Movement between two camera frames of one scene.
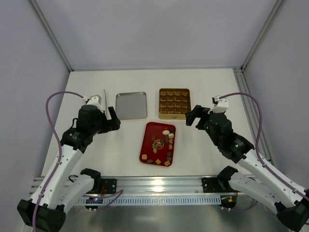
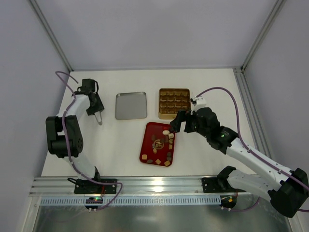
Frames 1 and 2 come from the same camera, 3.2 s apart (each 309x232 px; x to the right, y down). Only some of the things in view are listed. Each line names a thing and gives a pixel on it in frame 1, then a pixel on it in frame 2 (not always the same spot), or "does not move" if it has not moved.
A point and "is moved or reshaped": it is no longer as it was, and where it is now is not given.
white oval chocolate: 165,132 does not move
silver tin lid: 131,106 does not move
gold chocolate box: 174,103 does not move
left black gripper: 106,123 to 95,107
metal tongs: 105,99 is moved or reshaped
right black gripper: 201,120 to 187,122
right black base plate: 210,184 does not move
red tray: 158,144 does not move
